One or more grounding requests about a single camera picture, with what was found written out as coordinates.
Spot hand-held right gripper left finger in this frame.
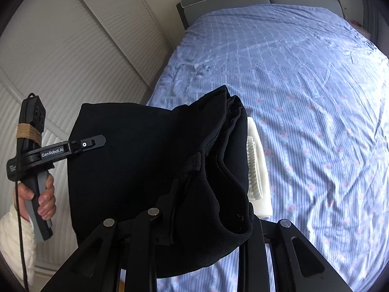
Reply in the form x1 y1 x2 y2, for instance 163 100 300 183
43 195 176 292

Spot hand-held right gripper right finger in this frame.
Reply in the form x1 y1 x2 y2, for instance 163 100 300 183
239 218 353 292

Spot white louvered wardrobe doors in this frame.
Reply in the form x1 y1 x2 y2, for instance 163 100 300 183
0 0 183 280

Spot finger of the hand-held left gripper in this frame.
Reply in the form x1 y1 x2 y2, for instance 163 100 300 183
69 135 106 155

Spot cream white folded garment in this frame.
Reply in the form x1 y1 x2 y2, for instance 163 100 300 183
246 116 273 219

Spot person's left forearm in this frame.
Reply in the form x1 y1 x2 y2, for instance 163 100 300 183
0 203 37 287

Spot person's left hand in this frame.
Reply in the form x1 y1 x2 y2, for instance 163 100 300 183
17 172 57 221

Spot blue floral bed sheet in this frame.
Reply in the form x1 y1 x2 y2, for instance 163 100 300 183
120 4 389 292

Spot black cable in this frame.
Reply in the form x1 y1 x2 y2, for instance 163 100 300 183
12 93 31 292

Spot black pants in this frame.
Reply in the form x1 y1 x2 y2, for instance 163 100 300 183
66 84 255 279

